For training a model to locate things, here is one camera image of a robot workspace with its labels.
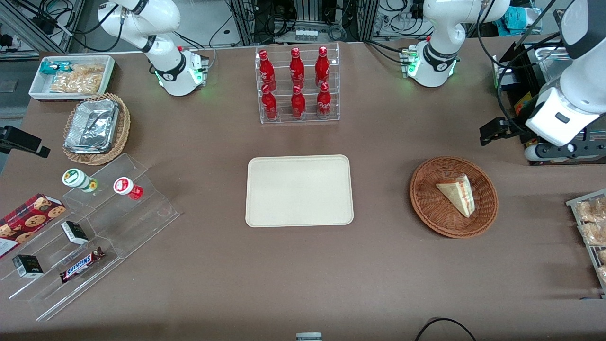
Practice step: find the clear acrylic stepped shelf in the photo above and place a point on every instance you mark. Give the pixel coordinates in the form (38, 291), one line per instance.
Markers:
(142, 218)
(47, 296)

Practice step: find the green lid cup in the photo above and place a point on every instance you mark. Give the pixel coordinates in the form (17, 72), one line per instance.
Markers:
(75, 178)

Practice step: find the red soda bottle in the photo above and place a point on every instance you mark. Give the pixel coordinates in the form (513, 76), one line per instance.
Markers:
(269, 105)
(266, 71)
(297, 68)
(324, 101)
(322, 66)
(298, 104)

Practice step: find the beige plastic tray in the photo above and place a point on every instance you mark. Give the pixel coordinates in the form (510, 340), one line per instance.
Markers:
(299, 190)

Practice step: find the light wicker basket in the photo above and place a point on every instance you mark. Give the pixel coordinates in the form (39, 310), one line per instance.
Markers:
(124, 125)

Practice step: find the clear acrylic bottle rack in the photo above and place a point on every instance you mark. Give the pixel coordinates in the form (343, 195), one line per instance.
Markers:
(284, 118)

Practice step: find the teal snack packet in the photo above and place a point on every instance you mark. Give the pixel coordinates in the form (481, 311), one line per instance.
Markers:
(52, 67)

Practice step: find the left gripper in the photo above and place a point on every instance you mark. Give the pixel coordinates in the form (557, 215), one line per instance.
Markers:
(515, 126)

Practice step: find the red tartan cookie box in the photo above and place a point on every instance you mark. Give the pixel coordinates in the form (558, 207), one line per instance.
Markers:
(28, 220)

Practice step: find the yellow red packet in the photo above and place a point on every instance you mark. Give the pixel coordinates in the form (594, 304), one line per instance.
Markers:
(523, 102)

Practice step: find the brown wicker basket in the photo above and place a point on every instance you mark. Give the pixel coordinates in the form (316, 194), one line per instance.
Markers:
(435, 213)

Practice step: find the red lid cup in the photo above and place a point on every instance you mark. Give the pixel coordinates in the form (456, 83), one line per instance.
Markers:
(124, 185)

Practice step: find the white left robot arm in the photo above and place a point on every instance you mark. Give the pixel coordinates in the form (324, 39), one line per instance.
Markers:
(434, 59)

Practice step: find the grey object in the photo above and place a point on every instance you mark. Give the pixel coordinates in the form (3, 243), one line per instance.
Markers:
(308, 337)

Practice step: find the white rectangular snack bin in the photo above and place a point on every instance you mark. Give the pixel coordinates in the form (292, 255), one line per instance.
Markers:
(42, 90)

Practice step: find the steel tray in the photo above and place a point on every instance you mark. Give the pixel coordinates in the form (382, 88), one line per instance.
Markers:
(554, 61)

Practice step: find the triangular sandwich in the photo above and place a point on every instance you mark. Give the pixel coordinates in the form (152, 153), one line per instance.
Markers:
(458, 194)

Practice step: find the small black box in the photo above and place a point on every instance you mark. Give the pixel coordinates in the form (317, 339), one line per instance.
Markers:
(75, 232)
(27, 266)

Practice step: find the bagged brown snack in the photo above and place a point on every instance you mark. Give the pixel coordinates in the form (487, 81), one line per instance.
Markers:
(592, 210)
(594, 234)

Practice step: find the teal plastic bag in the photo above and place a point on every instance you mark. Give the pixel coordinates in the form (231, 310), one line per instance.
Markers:
(516, 19)

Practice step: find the stack of foil trays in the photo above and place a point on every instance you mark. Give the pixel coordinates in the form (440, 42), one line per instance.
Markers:
(92, 125)

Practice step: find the tray of packaged pastries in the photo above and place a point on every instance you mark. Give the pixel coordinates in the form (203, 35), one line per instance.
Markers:
(570, 202)

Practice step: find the clear bag of crackers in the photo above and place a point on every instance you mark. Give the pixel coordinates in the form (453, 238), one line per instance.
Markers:
(75, 84)
(88, 69)

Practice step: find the Snickers chocolate bar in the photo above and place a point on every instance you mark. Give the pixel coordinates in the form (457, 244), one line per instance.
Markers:
(80, 265)

